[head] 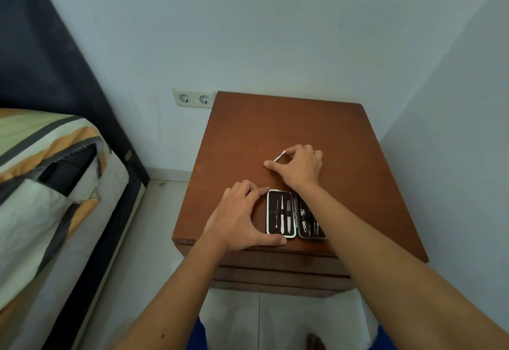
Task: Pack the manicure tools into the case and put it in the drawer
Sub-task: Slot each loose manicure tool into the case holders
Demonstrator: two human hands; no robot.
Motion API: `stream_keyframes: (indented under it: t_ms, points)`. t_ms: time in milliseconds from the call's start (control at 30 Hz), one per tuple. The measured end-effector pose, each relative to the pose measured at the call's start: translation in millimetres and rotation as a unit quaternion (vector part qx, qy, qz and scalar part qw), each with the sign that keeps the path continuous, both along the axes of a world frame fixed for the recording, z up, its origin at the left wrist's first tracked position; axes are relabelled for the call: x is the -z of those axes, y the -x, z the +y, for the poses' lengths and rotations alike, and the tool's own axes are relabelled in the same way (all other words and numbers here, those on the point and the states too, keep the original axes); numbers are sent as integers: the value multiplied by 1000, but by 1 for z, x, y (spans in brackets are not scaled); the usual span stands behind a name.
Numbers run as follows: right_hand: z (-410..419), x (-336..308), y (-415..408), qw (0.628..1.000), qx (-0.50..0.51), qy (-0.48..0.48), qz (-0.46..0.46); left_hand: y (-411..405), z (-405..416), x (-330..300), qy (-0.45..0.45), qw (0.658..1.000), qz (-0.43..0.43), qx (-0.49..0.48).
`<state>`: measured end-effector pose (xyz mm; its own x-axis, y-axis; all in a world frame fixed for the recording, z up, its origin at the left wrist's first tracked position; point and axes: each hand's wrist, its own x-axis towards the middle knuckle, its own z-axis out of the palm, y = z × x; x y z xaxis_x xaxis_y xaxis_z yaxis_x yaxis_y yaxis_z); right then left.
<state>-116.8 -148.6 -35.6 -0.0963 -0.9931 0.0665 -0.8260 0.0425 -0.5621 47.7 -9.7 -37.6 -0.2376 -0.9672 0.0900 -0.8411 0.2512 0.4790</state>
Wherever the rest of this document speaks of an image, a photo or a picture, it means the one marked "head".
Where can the person's left hand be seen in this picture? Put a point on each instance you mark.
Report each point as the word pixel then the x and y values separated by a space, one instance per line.
pixel 232 222

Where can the person's right hand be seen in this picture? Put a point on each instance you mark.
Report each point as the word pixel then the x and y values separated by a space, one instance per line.
pixel 302 169

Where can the person's right thumb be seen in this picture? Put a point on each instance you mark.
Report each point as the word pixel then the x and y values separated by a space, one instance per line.
pixel 274 166

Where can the person's left thumb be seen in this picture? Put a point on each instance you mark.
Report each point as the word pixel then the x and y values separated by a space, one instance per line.
pixel 268 239

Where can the person's left middle finger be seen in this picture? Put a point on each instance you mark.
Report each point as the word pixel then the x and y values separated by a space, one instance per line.
pixel 248 187

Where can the person's left little finger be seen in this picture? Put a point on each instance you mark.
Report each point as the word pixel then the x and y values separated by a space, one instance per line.
pixel 226 195

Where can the small silver manicure tool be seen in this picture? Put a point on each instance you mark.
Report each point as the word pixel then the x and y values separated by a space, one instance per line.
pixel 279 156

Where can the black manicure case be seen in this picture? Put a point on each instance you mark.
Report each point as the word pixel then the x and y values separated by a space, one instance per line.
pixel 295 218

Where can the person's left forearm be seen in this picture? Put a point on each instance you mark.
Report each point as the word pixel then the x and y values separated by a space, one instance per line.
pixel 175 302

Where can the person's right forearm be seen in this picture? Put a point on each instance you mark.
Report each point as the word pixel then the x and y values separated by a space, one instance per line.
pixel 381 278

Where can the grey nail file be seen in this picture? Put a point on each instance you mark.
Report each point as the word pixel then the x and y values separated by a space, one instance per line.
pixel 289 215

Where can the brown wooden nightstand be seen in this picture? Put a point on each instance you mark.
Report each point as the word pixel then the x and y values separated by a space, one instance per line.
pixel 254 131

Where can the silver nail scissors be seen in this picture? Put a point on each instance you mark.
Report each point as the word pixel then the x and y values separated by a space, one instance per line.
pixel 304 220

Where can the silver tweezers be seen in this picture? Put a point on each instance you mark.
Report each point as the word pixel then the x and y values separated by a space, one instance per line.
pixel 316 229

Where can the person's blue shorts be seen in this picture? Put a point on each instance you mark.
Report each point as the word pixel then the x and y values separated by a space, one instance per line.
pixel 200 336

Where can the striped bed mattress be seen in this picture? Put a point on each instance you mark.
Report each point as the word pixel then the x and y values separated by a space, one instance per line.
pixel 47 186

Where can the white double wall socket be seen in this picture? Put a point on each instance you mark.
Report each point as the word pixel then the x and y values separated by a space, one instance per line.
pixel 194 98

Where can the dark blue bed frame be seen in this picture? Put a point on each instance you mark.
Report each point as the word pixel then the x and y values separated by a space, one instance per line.
pixel 43 63

